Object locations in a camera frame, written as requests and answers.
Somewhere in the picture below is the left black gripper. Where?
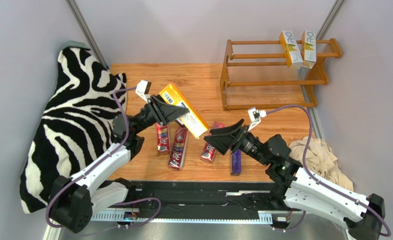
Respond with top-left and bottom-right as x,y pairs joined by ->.
132,94 -> 191,136

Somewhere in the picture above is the purple toothpaste box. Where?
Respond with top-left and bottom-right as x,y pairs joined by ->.
230,149 -> 242,176

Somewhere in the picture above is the silver yellow R.O.C.S. toothpaste box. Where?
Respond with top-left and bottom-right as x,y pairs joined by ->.
279,30 -> 303,69

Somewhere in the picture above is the orange white R.O.C.S. toothpaste box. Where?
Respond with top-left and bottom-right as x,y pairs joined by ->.
301,30 -> 317,69

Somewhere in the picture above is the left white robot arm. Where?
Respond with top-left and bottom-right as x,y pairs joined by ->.
45,95 -> 190,234

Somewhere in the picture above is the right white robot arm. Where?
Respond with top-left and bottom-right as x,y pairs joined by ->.
203,119 -> 385,240

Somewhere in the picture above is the orange wooden shelf rack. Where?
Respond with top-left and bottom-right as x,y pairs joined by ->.
219,38 -> 343,110

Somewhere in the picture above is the small red toothpaste box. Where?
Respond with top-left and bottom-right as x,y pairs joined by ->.
156,123 -> 171,155

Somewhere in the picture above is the red 3D toothpaste box left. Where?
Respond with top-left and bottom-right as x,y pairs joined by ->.
167,127 -> 189,170

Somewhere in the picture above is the zebra pattern cushion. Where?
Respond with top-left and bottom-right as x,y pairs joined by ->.
19,42 -> 127,214

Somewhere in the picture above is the beige crumpled cloth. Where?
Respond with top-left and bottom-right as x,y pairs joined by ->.
305,138 -> 354,192

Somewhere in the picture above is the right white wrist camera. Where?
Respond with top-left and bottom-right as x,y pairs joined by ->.
247,107 -> 267,132

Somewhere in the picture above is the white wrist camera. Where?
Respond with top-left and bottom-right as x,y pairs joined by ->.
247,107 -> 267,132
135,79 -> 152,103

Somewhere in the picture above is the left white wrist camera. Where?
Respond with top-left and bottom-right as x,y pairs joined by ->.
135,79 -> 152,103

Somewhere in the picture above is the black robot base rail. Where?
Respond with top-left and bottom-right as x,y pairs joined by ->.
93,181 -> 294,228

